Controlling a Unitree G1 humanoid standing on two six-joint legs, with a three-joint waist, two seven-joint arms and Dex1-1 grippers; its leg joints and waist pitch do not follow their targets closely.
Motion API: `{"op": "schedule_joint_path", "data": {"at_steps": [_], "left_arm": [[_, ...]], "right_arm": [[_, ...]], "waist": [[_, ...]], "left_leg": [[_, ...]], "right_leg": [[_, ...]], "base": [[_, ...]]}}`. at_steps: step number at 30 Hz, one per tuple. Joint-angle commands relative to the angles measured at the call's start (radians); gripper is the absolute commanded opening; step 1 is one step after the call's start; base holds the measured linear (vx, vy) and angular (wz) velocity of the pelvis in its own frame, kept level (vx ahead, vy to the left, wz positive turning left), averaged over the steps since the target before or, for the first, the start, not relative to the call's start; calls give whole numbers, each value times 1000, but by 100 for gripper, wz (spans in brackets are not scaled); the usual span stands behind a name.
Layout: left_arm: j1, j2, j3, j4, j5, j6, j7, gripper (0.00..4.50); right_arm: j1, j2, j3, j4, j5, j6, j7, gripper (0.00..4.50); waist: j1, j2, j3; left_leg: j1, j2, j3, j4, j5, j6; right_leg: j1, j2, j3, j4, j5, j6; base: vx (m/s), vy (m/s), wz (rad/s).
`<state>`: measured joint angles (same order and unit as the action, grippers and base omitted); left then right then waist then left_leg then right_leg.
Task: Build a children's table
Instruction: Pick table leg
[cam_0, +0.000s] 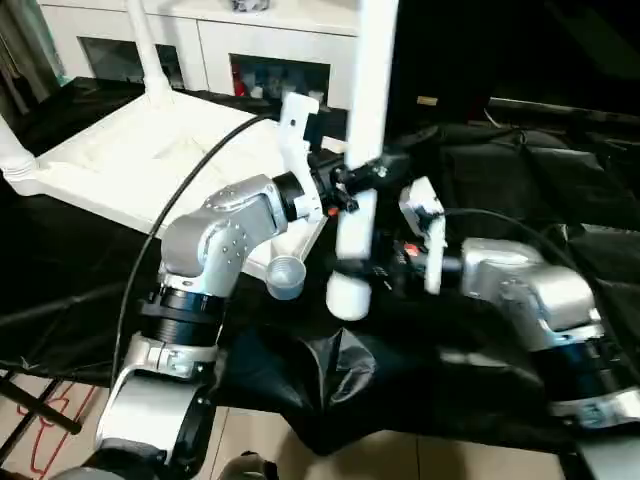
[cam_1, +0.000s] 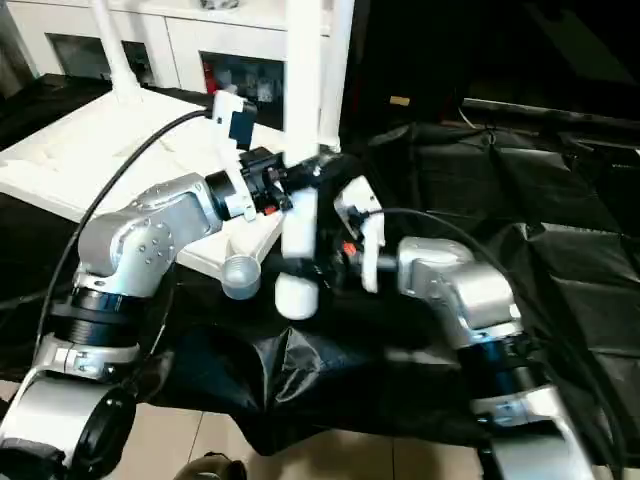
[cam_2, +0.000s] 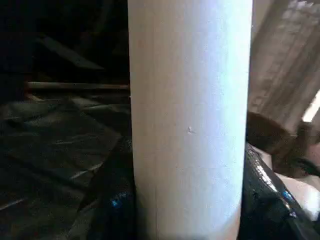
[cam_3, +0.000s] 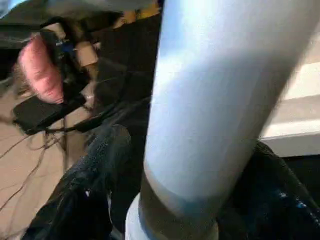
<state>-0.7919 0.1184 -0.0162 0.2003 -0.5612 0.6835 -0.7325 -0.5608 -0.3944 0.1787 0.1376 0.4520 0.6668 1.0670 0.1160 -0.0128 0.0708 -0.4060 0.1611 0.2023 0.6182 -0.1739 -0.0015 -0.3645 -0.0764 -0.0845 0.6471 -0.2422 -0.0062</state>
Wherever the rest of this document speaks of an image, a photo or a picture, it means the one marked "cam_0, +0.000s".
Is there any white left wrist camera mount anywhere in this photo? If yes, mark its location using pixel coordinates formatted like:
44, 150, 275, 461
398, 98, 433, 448
277, 92, 324, 224

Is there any black metal stand frame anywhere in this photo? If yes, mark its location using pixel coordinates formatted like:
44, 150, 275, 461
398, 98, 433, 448
0, 369, 84, 436

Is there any white plastic table leg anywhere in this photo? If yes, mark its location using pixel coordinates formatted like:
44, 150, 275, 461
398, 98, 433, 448
124, 0, 174, 109
0, 117, 37, 174
324, 0, 401, 321

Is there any black backdrop cloth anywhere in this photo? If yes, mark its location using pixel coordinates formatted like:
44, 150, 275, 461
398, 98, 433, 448
387, 0, 640, 131

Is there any white plastic table top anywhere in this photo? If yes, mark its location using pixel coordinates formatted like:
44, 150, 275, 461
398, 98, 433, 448
0, 92, 351, 301

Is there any red wire frame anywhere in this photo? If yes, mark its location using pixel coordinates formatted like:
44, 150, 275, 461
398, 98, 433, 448
17, 379, 96, 474

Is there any white glass-door sideboard cabinet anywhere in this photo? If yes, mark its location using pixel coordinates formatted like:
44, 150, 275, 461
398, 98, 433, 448
37, 0, 361, 111

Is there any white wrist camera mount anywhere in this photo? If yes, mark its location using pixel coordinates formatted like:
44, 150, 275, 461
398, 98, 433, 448
277, 92, 324, 224
398, 175, 447, 296

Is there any black work mat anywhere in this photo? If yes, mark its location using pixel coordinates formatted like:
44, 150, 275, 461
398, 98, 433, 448
0, 77, 640, 456

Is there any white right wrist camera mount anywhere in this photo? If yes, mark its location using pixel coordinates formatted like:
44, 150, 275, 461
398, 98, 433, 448
398, 175, 447, 296

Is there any grey metal rack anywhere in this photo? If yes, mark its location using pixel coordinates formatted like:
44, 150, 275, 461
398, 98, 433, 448
0, 0, 66, 131

